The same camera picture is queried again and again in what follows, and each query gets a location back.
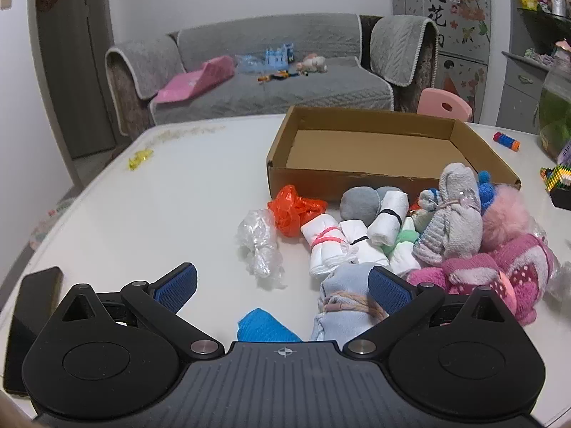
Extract small black box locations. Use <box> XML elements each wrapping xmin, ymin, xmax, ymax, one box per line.
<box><xmin>551</xmin><ymin>183</ymin><xmax>571</xmax><ymax>210</ymax></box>

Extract white desktop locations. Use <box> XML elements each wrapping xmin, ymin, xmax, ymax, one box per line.
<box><xmin>0</xmin><ymin>113</ymin><xmax>571</xmax><ymax>428</ymax></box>

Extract brown cardboard box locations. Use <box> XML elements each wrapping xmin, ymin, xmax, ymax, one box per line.
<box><xmin>266</xmin><ymin>106</ymin><xmax>522</xmax><ymax>200</ymax></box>

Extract white sock roll pink band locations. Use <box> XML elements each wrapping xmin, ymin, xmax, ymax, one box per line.
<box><xmin>300</xmin><ymin>214</ymin><xmax>358</xmax><ymax>277</ymax></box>

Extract pink plastic chair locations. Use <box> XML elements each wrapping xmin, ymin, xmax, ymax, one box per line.
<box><xmin>417</xmin><ymin>88</ymin><xmax>474</xmax><ymax>122</ymax></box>

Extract black phone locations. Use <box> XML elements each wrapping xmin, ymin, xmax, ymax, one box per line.
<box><xmin>4</xmin><ymin>266</ymin><xmax>64</xmax><ymax>397</ymax></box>

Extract green white sock roll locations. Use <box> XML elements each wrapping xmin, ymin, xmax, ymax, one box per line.
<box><xmin>388</xmin><ymin>229</ymin><xmax>420</xmax><ymax>277</ymax></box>

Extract orange plastic bag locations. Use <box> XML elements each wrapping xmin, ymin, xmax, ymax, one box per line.
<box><xmin>268</xmin><ymin>184</ymin><xmax>328</xmax><ymax>238</ymax></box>

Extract small trinkets pile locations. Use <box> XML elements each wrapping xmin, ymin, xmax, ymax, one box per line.
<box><xmin>524</xmin><ymin>48</ymin><xmax>556</xmax><ymax>65</ymax></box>

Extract grey covered sofa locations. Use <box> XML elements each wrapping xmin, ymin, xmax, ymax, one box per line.
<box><xmin>105</xmin><ymin>12</ymin><xmax>440</xmax><ymax>137</ymax></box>

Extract floral decal fridge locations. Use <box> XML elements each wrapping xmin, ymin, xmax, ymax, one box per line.
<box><xmin>391</xmin><ymin>0</ymin><xmax>491</xmax><ymax>123</ymax></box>

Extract yellow crumpled wrapper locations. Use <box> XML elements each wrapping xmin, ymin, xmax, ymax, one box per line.
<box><xmin>128</xmin><ymin>149</ymin><xmax>153</xmax><ymax>171</ymax></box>

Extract glass wall shelf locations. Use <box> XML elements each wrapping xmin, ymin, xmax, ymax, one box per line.
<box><xmin>517</xmin><ymin>6</ymin><xmax>571</xmax><ymax>54</ymax></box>

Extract blue pompom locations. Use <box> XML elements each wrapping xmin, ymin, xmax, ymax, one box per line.
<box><xmin>477</xmin><ymin>170</ymin><xmax>497</xmax><ymax>210</ymax></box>

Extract scattered toy blocks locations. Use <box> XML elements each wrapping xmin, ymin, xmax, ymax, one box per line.
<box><xmin>258</xmin><ymin>70</ymin><xmax>300</xmax><ymax>83</ymax></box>

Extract colourful toy block bar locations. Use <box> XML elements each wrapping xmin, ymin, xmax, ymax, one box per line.
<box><xmin>493</xmin><ymin>131</ymin><xmax>521</xmax><ymax>151</ymax></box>

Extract bright blue cloth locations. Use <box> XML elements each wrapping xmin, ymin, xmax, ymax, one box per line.
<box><xmin>236</xmin><ymin>307</ymin><xmax>303</xmax><ymax>343</ymax></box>

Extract blue toy castle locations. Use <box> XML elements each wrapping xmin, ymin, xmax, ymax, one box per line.
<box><xmin>264</xmin><ymin>42</ymin><xmax>296</xmax><ymax>72</ymax></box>

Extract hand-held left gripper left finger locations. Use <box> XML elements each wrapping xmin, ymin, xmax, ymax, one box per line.
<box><xmin>60</xmin><ymin>262</ymin><xmax>224</xmax><ymax>360</ymax></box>

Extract floral round mat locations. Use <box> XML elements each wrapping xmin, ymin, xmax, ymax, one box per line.
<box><xmin>29</xmin><ymin>192</ymin><xmax>76</xmax><ymax>250</ymax></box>

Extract pink fleece sock bundle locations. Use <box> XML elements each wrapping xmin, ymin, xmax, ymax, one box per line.
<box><xmin>407</xmin><ymin>234</ymin><xmax>556</xmax><ymax>326</ymax></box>

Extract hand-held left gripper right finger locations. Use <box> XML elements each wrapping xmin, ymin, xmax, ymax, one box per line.
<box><xmin>343</xmin><ymin>266</ymin><xmax>508</xmax><ymax>360</ymax></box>

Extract colourful toy block stack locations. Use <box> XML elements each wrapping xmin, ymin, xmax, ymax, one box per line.
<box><xmin>540</xmin><ymin>165</ymin><xmax>571</xmax><ymax>188</ymax></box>

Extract clear blue plastic packaging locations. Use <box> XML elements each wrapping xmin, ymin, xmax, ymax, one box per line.
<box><xmin>235</xmin><ymin>53</ymin><xmax>268</xmax><ymax>72</ymax></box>

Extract white sock roll black band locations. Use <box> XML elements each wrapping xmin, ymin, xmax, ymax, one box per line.
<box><xmin>339</xmin><ymin>219</ymin><xmax>389</xmax><ymax>268</ymax></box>
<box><xmin>367</xmin><ymin>190</ymin><xmax>409</xmax><ymax>247</ymax></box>

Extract glass fish tank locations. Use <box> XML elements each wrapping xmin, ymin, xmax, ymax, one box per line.
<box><xmin>537</xmin><ymin>60</ymin><xmax>571</xmax><ymax>161</ymax></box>

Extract grey door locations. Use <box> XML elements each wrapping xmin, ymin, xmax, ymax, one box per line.
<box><xmin>35</xmin><ymin>0</ymin><xmax>117</xmax><ymax>159</ymax></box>

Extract white pink plush toy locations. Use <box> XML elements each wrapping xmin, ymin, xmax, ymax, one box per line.
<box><xmin>297</xmin><ymin>53</ymin><xmax>328</xmax><ymax>74</ymax></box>

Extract clear plastic bag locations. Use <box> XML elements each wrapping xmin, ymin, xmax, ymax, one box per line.
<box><xmin>236</xmin><ymin>207</ymin><xmax>286</xmax><ymax>288</ymax></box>
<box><xmin>546</xmin><ymin>261</ymin><xmax>571</xmax><ymax>304</ymax></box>

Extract pink paper bag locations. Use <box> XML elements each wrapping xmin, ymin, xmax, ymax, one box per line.
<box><xmin>156</xmin><ymin>56</ymin><xmax>236</xmax><ymax>104</ymax></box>

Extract pink fluffy pompom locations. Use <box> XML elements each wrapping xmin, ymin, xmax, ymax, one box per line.
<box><xmin>482</xmin><ymin>185</ymin><xmax>534</xmax><ymax>255</ymax></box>

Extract grey cabinet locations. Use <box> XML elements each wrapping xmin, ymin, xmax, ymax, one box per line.
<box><xmin>495</xmin><ymin>51</ymin><xmax>558</xmax><ymax>134</ymax></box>

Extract light blue sock bundle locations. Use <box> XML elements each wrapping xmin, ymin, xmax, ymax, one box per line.
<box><xmin>312</xmin><ymin>263</ymin><xmax>393</xmax><ymax>343</ymax></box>

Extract pale grey sock bundle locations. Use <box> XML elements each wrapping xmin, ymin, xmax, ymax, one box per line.
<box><xmin>413</xmin><ymin>163</ymin><xmax>483</xmax><ymax>266</ymax></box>

